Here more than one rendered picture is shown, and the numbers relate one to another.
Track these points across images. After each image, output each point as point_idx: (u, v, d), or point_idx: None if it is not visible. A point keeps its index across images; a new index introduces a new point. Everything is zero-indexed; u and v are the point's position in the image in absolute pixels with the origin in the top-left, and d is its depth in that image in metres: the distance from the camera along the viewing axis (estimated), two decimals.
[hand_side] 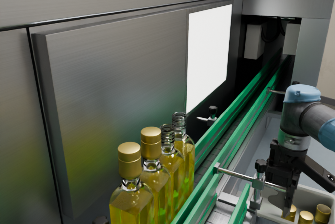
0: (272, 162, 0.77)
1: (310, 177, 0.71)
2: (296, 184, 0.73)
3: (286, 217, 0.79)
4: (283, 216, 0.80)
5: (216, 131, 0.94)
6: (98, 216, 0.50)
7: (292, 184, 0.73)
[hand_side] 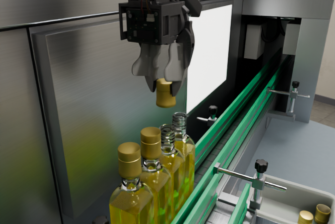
0: (148, 3, 0.40)
1: (189, 2, 0.47)
2: (188, 20, 0.45)
3: (173, 96, 0.50)
4: (170, 98, 0.49)
5: (216, 131, 0.94)
6: (98, 216, 0.50)
7: (185, 22, 0.44)
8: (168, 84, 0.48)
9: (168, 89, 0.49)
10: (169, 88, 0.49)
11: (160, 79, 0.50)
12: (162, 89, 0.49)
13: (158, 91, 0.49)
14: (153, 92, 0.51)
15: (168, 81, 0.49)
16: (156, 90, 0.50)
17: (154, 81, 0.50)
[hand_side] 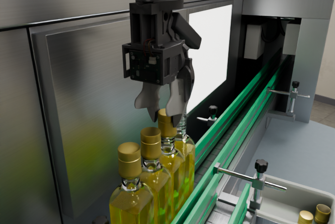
0: (150, 45, 0.42)
1: (189, 39, 0.49)
2: (188, 56, 0.47)
3: None
4: (171, 129, 0.51)
5: (216, 131, 0.94)
6: (98, 216, 0.50)
7: (185, 59, 0.46)
8: (169, 116, 0.50)
9: (170, 120, 0.51)
10: (170, 120, 0.51)
11: (162, 110, 0.52)
12: (163, 121, 0.51)
13: (159, 122, 0.51)
14: (154, 122, 0.53)
15: None
16: (158, 121, 0.52)
17: (155, 112, 0.52)
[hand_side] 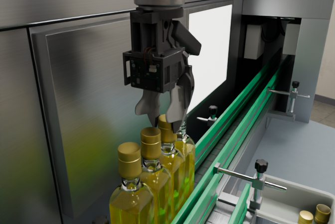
0: (151, 53, 0.42)
1: (189, 46, 0.49)
2: (188, 64, 0.47)
3: None
4: (171, 135, 0.52)
5: (216, 131, 0.94)
6: (98, 216, 0.50)
7: (185, 66, 0.47)
8: (169, 122, 0.51)
9: (170, 126, 0.51)
10: (170, 126, 0.51)
11: (162, 116, 0.53)
12: (163, 127, 0.51)
13: (160, 128, 0.52)
14: None
15: None
16: (158, 127, 0.52)
17: (156, 118, 0.52)
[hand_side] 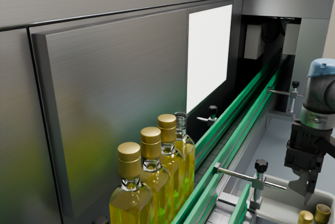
0: (294, 144, 0.72)
1: None
2: (320, 167, 0.68)
3: (174, 132, 0.52)
4: (170, 135, 0.52)
5: (216, 131, 0.94)
6: (98, 216, 0.50)
7: (316, 166, 0.68)
8: (169, 122, 0.51)
9: (169, 126, 0.51)
10: (170, 126, 0.51)
11: (161, 116, 0.53)
12: (163, 127, 0.51)
13: (159, 128, 0.52)
14: None
15: (169, 119, 0.52)
16: (158, 127, 0.52)
17: None
